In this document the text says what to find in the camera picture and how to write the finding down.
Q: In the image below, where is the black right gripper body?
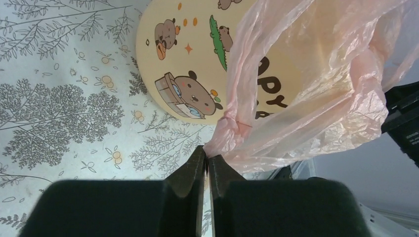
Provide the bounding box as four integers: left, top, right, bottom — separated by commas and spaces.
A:
381, 82, 419, 159

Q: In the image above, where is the pink plastic trash bag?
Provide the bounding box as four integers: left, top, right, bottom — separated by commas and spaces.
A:
204, 0, 419, 172

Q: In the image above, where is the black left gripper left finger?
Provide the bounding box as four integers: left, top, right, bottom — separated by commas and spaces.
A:
162, 145, 207, 237

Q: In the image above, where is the yellow trash bin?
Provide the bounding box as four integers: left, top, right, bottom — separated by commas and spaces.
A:
135, 0, 354, 125

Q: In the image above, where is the floral patterned table mat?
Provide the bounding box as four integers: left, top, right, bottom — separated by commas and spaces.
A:
0, 0, 215, 237

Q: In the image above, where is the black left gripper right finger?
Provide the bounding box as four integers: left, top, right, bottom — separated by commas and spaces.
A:
208, 155, 246, 237

